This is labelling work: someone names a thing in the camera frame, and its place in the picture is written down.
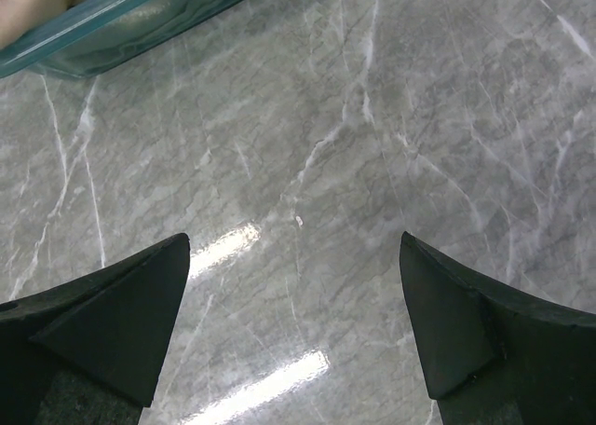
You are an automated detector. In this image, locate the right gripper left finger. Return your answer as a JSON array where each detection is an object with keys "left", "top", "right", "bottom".
[{"left": 1, "top": 233, "right": 190, "bottom": 424}]

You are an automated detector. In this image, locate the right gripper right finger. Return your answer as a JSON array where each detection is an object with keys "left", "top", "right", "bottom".
[{"left": 400, "top": 233, "right": 595, "bottom": 424}]

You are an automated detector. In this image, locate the teal plastic basket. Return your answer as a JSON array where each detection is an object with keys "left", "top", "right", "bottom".
[{"left": 1, "top": 0, "right": 243, "bottom": 78}]

